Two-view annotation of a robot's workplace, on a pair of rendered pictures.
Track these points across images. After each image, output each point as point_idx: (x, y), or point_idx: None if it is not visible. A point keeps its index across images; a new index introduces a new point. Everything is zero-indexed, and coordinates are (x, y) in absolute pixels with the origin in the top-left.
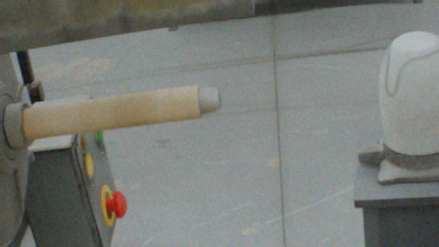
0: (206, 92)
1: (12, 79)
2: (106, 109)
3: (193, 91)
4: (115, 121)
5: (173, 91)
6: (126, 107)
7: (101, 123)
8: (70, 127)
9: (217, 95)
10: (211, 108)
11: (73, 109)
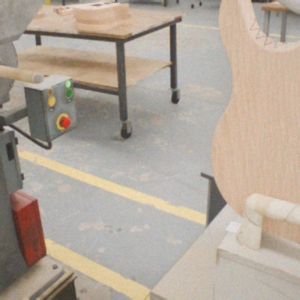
0: (37, 75)
1: (8, 55)
2: (12, 71)
3: (33, 73)
4: (12, 76)
5: (29, 72)
6: (16, 73)
7: (9, 76)
8: (2, 74)
9: (39, 77)
10: (36, 80)
11: (5, 69)
